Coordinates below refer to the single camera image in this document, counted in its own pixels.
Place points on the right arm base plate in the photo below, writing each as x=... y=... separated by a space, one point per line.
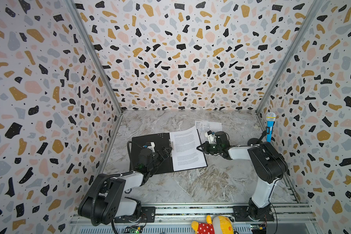
x=252 y=213

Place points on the orange black binder folder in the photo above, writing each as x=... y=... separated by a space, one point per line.
x=136 y=144

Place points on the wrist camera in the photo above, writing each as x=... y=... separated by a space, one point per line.
x=210 y=137
x=150 y=145

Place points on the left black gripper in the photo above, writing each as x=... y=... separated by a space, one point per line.
x=164 y=154

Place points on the paper sheet with diagram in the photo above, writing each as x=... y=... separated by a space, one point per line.
x=205 y=126

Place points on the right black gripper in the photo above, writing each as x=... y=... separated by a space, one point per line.
x=210 y=146

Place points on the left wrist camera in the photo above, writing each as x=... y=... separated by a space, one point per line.
x=150 y=145

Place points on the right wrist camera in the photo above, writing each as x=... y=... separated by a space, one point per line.
x=210 y=137

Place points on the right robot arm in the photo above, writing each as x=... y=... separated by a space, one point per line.
x=267 y=162

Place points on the black microphone stand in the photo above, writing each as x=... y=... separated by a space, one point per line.
x=254 y=141

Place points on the aluminium mounting rail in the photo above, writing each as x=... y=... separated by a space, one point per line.
x=290 y=218

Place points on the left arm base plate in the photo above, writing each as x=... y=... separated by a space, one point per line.
x=147 y=214

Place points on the text paper sheet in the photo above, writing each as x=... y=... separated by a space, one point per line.
x=189 y=164
x=184 y=145

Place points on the blue toy microphone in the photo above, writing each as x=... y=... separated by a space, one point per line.
x=270 y=118

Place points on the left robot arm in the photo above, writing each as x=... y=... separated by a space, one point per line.
x=106 y=199

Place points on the yellow red plush toy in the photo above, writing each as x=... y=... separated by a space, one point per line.
x=217 y=225

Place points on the text paper sheet front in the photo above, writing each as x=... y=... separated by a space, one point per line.
x=189 y=164

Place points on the text paper sheet back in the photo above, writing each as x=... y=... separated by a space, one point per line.
x=184 y=145

